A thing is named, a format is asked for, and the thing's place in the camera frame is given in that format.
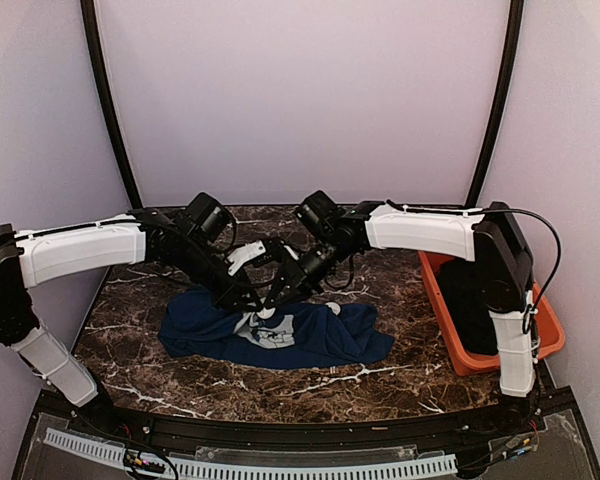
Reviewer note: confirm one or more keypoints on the black garment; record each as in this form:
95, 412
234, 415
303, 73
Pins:
459, 285

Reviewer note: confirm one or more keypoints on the orange plastic basket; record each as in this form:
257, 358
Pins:
466, 363

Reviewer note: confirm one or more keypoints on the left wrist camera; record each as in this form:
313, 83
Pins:
255, 254

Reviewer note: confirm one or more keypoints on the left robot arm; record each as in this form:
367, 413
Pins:
184, 238

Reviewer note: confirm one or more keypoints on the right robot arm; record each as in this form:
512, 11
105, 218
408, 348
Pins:
488, 280

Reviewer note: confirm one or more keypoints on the left black frame post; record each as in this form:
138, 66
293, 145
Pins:
108, 109

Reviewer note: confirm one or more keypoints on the black front rail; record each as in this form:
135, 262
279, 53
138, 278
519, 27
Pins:
453, 432

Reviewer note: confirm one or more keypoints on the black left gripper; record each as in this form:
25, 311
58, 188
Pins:
227, 298

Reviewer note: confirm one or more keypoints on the white slotted cable duct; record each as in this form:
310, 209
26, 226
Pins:
218, 463

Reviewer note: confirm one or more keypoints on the round gold white brooch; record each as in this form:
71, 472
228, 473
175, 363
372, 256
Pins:
334, 307

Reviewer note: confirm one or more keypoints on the blue printed t-shirt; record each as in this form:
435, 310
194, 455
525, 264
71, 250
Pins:
298, 336

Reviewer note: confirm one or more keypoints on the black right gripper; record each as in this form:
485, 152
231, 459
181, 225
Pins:
300, 282

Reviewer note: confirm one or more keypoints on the right black frame post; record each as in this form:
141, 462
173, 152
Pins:
496, 114

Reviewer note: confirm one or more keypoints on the black frame post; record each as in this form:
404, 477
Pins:
496, 114
108, 109

